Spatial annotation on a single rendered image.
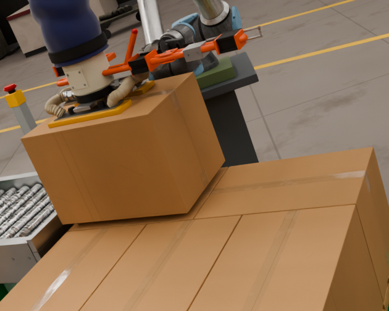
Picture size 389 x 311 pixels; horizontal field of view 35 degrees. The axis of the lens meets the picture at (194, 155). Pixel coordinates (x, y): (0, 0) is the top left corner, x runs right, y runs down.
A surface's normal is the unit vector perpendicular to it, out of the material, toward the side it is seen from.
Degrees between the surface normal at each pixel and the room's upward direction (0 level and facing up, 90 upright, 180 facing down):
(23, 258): 90
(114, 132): 90
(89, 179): 90
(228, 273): 0
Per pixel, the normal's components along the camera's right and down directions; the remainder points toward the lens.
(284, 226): -0.33, -0.87
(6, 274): -0.37, 0.47
